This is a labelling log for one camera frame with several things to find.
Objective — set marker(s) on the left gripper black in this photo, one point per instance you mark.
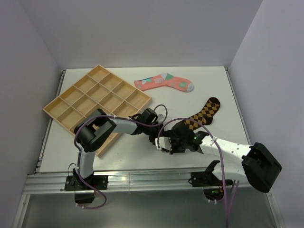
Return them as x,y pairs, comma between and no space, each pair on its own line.
152,138

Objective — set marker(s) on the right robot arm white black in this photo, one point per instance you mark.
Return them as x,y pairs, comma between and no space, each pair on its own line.
254,164

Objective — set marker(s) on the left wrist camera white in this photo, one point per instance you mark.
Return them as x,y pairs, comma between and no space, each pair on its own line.
160,118

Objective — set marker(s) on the aluminium frame rail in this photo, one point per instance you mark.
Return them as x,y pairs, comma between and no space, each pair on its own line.
118,181

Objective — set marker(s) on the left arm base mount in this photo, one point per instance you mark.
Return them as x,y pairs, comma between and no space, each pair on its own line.
86,189

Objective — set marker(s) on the pink patterned sock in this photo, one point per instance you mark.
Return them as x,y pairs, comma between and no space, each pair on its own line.
165,80

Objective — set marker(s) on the wooden compartment tray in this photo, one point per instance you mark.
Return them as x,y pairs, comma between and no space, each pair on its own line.
99,88

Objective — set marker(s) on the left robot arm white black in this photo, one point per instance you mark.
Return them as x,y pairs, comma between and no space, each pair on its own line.
93,132

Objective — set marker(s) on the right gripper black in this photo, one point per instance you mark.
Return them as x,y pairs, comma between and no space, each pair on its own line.
174,150

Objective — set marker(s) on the brown orange argyle sock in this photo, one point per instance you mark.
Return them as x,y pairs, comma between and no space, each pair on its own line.
206,114

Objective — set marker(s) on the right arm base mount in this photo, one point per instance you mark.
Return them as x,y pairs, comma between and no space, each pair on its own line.
208,179

